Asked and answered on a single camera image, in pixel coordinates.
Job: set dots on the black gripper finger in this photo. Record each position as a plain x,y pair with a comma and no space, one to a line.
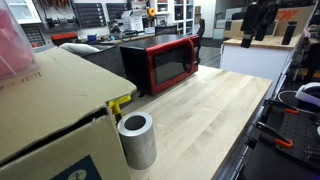
246,36
260,32

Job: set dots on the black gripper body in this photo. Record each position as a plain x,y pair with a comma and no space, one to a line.
258,15

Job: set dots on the white open carton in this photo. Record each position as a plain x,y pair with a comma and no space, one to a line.
132,20

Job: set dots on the black microwave body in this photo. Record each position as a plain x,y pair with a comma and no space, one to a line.
133,63

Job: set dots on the white cabinet with wooden top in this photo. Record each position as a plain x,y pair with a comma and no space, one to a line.
253,58

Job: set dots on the black cylindrical bottle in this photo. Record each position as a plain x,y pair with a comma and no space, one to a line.
288,33

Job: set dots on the cardboard box with orange print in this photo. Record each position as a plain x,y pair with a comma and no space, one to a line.
298,18

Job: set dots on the black office chair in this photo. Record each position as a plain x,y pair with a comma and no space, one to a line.
201,28

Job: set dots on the white shelf unit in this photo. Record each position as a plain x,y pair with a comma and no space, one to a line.
184,16

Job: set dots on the white headset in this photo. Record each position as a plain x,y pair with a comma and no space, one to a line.
310,93

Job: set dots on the yellow tape spool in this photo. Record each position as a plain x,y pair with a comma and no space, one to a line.
151,12

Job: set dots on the black perforated breadboard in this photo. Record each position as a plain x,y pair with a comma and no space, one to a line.
300,133

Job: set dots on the small black parts bin panel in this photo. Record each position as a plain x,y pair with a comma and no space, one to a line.
116,10

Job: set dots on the black fabric bin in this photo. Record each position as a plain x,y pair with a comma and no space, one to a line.
106,61

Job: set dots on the aluminium hollow cylinder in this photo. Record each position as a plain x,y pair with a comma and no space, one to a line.
140,146

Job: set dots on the blue cup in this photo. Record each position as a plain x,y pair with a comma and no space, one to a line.
92,37

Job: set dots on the large black parts bin panel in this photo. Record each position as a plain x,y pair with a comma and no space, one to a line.
89,15

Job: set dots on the grey cushion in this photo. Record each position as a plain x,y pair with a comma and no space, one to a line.
79,48

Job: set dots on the red toolbox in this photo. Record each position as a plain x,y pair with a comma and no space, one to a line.
64,36

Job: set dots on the large brown cardboard box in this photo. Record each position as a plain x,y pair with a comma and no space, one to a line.
56,100

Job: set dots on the grey keypad panel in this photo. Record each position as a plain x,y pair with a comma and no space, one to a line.
33,36

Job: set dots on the pink translucent plastic container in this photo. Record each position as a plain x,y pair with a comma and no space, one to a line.
13,43

